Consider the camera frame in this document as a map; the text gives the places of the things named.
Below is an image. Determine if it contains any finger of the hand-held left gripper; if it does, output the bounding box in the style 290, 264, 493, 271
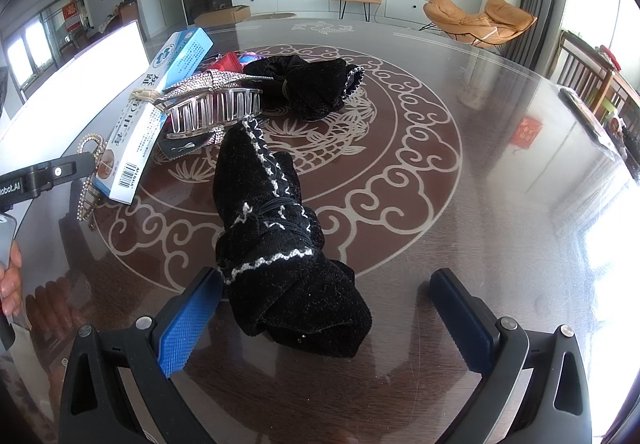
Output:
22, 151, 97, 198

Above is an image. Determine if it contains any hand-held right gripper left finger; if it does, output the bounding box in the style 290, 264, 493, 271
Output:
59, 267, 224, 444

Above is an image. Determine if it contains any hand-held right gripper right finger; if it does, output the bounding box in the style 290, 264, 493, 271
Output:
430, 268, 593, 444

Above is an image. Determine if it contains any black scrunchie with white trim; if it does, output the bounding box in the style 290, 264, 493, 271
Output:
212, 117, 373, 359

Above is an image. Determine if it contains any blue white ointment box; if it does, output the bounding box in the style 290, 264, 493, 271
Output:
107, 28, 213, 203

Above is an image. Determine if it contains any black velvet rhinestone scrunchie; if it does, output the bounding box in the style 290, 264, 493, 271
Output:
243, 57, 366, 121

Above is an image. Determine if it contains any brown patterned desktop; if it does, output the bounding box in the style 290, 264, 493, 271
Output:
0, 17, 640, 444

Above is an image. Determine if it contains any person's left hand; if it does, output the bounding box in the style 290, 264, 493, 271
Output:
0, 241, 24, 318

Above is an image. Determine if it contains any pearl hair claw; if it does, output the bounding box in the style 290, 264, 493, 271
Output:
76, 134, 107, 225

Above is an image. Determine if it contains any tan rubber band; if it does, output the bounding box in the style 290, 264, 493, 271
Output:
130, 91, 164, 108

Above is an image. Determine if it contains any red window poster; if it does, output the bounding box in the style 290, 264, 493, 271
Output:
62, 2, 81, 33

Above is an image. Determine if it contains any clear rhinestone bow hair claw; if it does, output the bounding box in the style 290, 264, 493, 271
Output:
157, 69, 264, 140

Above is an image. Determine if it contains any wooden side cabinet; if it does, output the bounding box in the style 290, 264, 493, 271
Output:
116, 0, 141, 33

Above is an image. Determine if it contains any red snack packet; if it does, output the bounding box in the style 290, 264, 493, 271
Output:
206, 52, 246, 74

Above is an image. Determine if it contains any cardboard box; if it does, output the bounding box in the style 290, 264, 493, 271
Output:
194, 4, 251, 28

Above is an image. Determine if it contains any wooden dining chair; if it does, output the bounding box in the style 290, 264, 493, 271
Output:
555, 29, 614, 111

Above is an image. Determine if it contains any orange lounge chair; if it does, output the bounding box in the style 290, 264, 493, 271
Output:
422, 0, 538, 50

